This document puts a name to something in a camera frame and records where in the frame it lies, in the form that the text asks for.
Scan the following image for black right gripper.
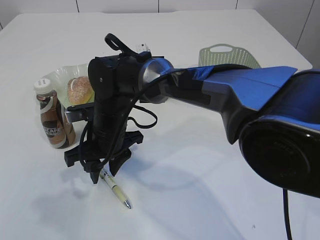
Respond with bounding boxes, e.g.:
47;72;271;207
64;96;143;184

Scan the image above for beige pen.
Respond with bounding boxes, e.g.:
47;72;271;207
99;168;132;210

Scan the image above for Nescafe coffee bottle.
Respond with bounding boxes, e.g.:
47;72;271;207
33;78;76;149

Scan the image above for bread roll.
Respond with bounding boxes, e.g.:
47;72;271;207
67;76;94;106

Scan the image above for clear plastic ruler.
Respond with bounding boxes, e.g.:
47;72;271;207
135;43;151;53

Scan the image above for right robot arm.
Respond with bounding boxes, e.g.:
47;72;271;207
64;52;320;198

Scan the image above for green glass wavy plate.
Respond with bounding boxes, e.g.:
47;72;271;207
43;63;95;109

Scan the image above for black pen holder box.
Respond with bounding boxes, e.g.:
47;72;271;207
138;57;168;104

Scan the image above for green plastic basket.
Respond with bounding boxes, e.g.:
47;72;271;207
198;43;261;69

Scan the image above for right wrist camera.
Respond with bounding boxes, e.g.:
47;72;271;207
64;102;94;123

